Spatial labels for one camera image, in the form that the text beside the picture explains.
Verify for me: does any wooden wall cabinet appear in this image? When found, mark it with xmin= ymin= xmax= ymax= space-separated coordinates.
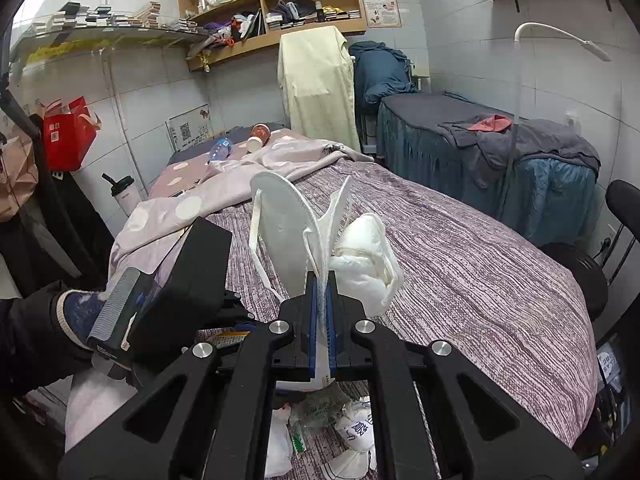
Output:
xmin=177 ymin=0 xmax=362 ymax=72

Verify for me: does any white floor lamp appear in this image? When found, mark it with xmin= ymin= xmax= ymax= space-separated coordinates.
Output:
xmin=492 ymin=21 xmax=613 ymax=221

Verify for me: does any glass wall shelf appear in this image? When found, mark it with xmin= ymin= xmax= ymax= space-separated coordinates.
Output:
xmin=10 ymin=25 xmax=211 ymax=61

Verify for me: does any white tissue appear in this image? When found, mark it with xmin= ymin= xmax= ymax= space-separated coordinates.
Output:
xmin=265 ymin=405 xmax=296 ymax=478

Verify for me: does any dark blue hanging garment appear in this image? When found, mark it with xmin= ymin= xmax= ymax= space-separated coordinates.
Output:
xmin=348 ymin=40 xmax=418 ymax=111

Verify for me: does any person's left hand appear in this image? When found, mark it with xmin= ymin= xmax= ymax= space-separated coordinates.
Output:
xmin=55 ymin=287 xmax=108 ymax=353

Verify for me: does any clear plastic water bottle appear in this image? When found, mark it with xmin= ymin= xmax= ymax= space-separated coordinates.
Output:
xmin=206 ymin=136 xmax=233 ymax=163

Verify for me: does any jumble of cloths and bags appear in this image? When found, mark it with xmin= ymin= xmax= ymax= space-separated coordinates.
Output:
xmin=202 ymin=12 xmax=266 ymax=46

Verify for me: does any clear plastic wrapper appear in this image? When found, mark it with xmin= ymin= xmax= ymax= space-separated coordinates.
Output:
xmin=290 ymin=390 xmax=351 ymax=428

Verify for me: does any black hanging coat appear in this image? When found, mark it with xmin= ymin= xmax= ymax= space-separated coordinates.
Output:
xmin=27 ymin=112 xmax=116 ymax=286

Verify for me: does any bed with striped purple cover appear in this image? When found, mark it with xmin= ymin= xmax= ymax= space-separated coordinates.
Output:
xmin=197 ymin=152 xmax=598 ymax=456

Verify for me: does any cream hanging cloth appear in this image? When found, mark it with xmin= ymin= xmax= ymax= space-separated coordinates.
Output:
xmin=277 ymin=25 xmax=362 ymax=153

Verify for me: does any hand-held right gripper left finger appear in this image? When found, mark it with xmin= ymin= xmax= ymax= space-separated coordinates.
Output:
xmin=57 ymin=270 xmax=321 ymax=480

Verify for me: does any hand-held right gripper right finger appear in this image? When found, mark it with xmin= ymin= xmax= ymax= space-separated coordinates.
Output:
xmin=327 ymin=280 xmax=586 ymax=480

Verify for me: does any red cloth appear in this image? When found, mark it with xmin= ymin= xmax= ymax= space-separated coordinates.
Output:
xmin=467 ymin=114 xmax=513 ymax=133

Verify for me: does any red white paper cup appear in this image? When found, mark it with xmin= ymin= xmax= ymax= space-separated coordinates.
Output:
xmin=246 ymin=123 xmax=272 ymax=153

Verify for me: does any pink polka dot blanket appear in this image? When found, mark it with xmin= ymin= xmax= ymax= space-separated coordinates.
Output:
xmin=107 ymin=127 xmax=376 ymax=281

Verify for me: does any white printed wall sign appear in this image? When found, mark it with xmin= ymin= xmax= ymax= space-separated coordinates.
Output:
xmin=165 ymin=105 xmax=213 ymax=153

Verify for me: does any grey blanket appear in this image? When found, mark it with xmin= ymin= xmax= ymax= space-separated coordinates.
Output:
xmin=437 ymin=115 xmax=601 ymax=188

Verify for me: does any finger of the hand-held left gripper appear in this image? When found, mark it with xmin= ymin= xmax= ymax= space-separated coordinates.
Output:
xmin=221 ymin=289 xmax=261 ymax=335

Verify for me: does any person's left forearm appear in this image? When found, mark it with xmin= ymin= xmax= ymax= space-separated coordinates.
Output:
xmin=0 ymin=280 xmax=96 ymax=401

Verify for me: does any red gift bag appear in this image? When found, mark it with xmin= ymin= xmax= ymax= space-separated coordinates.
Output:
xmin=42 ymin=96 xmax=101 ymax=173

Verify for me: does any black lidded tumbler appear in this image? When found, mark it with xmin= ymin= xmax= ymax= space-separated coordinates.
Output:
xmin=101 ymin=172 xmax=143 ymax=218

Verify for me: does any bed with blue skirt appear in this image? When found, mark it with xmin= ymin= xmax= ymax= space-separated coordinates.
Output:
xmin=376 ymin=91 xmax=601 ymax=248

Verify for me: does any wall poster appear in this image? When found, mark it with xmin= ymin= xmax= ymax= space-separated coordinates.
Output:
xmin=360 ymin=0 xmax=403 ymax=28

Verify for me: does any brown paper bag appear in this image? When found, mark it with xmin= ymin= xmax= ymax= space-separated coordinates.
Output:
xmin=0 ymin=132 xmax=40 ymax=223

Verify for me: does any white face mask blue print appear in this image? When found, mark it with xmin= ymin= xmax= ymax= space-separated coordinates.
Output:
xmin=335 ymin=397 xmax=378 ymax=471

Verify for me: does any row of small flat boxes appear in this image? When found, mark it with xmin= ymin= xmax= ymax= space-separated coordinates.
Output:
xmin=267 ymin=6 xmax=361 ymax=29

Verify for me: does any row of boxes on glass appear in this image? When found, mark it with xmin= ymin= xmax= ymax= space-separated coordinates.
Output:
xmin=30 ymin=1 xmax=201 ymax=31

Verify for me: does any pile of dark clothes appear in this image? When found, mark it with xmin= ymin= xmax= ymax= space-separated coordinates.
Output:
xmin=270 ymin=0 xmax=321 ymax=18

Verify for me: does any black stool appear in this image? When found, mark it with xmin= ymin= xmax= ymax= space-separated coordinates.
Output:
xmin=540 ymin=180 xmax=640 ymax=321

